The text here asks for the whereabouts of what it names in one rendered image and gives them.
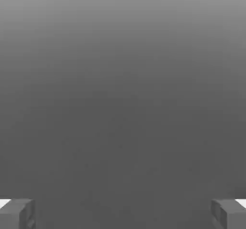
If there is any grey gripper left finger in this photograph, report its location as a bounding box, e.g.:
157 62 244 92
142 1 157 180
0 198 37 229

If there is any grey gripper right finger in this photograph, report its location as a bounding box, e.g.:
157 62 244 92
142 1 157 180
210 198 246 229

